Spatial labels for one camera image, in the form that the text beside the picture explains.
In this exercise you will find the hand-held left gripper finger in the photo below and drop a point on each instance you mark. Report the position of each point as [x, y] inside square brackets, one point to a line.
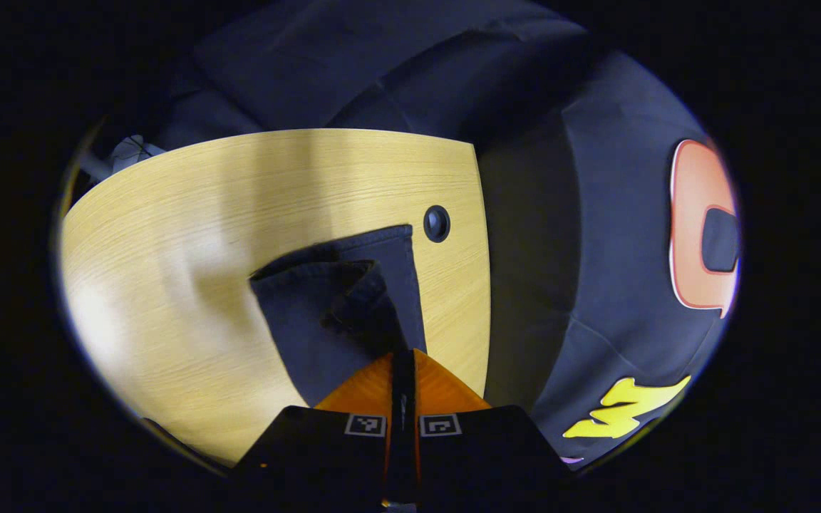
[410, 456]
[396, 456]

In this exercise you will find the dark jeans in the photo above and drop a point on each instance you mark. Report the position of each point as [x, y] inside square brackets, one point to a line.
[296, 320]

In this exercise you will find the black backdrop cloth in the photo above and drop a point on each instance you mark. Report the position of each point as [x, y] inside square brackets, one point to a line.
[596, 249]

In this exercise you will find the white crumpled object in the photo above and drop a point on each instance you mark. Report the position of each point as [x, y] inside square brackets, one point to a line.
[132, 151]

